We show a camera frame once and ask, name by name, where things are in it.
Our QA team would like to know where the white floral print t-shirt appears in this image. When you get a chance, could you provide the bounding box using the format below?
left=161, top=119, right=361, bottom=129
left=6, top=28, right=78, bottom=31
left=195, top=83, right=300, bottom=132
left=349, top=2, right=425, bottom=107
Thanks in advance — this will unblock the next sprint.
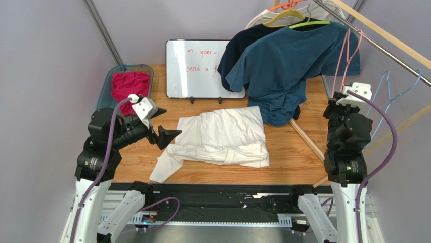
left=149, top=106, right=270, bottom=183

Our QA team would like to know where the pink wire hanger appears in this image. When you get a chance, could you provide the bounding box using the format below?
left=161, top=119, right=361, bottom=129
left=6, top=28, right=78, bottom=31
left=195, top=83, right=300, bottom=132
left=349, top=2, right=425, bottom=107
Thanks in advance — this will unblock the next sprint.
left=331, top=30, right=364, bottom=95

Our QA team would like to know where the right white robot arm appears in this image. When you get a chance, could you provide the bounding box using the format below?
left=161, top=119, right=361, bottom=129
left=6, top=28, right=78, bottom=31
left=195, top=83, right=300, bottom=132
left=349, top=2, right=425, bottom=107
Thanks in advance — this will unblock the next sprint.
left=294, top=98, right=372, bottom=242

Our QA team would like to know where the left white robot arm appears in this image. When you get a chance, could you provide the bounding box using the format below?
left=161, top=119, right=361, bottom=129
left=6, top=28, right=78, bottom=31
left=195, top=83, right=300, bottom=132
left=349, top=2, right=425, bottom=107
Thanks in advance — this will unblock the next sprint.
left=64, top=108, right=181, bottom=242

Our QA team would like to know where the teal blue hanging t-shirt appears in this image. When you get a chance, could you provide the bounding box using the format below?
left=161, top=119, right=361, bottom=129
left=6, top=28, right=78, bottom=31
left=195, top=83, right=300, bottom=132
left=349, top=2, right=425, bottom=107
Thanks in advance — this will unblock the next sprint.
left=226, top=23, right=361, bottom=127

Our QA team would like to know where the green plastic hanger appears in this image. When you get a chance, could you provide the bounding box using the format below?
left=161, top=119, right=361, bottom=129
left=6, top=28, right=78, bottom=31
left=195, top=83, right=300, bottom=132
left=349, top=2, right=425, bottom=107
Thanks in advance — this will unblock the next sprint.
left=289, top=11, right=331, bottom=31

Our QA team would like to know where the beige hanging t-shirt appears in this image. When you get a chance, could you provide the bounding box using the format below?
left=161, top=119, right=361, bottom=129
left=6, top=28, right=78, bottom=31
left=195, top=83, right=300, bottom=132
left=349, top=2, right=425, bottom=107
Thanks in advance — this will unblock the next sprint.
left=245, top=1, right=346, bottom=29

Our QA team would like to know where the navy hanging t-shirt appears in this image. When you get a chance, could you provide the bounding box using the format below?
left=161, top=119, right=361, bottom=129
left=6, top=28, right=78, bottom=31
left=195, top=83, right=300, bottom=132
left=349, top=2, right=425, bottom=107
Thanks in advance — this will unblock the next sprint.
left=217, top=24, right=310, bottom=127

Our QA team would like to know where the yellow plastic hanger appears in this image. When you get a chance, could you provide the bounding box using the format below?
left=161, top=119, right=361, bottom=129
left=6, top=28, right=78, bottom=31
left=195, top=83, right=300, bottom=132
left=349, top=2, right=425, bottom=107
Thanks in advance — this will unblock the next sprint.
left=263, top=9, right=305, bottom=27

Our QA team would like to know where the orange plastic hanger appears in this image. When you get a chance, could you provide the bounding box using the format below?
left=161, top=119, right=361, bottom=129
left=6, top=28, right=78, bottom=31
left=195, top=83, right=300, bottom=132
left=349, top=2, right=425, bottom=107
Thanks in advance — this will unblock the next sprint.
left=268, top=0, right=305, bottom=12

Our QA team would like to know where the magenta crumpled cloth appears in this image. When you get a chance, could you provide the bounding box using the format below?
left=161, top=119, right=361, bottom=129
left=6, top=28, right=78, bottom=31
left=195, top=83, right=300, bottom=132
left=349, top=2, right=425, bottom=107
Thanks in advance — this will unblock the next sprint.
left=111, top=72, right=151, bottom=102

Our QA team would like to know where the translucent teal plastic basket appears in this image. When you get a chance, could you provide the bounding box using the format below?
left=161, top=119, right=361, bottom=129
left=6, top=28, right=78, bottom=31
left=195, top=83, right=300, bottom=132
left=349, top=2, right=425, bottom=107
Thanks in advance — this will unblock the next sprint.
left=97, top=64, right=154, bottom=109

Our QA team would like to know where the white whiteboard with red writing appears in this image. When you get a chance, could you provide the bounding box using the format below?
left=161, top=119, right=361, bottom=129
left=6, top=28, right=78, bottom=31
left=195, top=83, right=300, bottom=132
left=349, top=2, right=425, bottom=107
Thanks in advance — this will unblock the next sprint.
left=165, top=39, right=245, bottom=100

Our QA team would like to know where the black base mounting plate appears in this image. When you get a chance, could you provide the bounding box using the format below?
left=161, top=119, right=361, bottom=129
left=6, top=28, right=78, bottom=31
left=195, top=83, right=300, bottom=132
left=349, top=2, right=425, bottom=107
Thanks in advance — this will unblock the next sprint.
left=121, top=183, right=322, bottom=223

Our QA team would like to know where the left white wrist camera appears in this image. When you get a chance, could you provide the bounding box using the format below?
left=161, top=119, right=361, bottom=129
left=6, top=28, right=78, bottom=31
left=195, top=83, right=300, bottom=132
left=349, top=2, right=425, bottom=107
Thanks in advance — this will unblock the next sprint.
left=128, top=94, right=158, bottom=129

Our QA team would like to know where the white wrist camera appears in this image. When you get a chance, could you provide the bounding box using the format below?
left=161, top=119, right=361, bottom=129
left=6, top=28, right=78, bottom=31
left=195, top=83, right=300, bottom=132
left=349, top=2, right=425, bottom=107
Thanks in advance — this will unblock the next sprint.
left=336, top=82, right=372, bottom=108
left=128, top=94, right=158, bottom=129

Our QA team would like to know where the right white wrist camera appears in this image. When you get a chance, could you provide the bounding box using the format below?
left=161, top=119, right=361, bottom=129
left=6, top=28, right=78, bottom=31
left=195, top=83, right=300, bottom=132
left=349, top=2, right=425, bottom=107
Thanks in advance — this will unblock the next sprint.
left=336, top=82, right=372, bottom=108

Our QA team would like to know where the light blue wire hanger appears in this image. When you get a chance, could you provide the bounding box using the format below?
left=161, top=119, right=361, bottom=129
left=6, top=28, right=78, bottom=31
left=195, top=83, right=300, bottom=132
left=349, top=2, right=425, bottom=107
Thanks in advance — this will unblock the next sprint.
left=363, top=69, right=422, bottom=149

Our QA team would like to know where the aluminium rail frame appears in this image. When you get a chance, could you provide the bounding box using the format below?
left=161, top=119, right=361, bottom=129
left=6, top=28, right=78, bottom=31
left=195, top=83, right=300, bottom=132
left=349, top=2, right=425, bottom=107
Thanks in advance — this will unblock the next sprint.
left=60, top=190, right=385, bottom=243

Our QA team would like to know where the wooden rack frame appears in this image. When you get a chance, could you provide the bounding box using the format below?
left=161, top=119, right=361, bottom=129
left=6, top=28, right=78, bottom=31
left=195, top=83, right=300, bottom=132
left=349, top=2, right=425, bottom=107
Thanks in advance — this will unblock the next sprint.
left=289, top=0, right=431, bottom=188

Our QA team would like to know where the metal clothes rail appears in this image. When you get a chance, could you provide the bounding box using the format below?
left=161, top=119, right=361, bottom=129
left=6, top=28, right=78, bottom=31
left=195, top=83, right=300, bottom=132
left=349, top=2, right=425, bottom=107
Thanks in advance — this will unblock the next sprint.
left=314, top=1, right=430, bottom=86

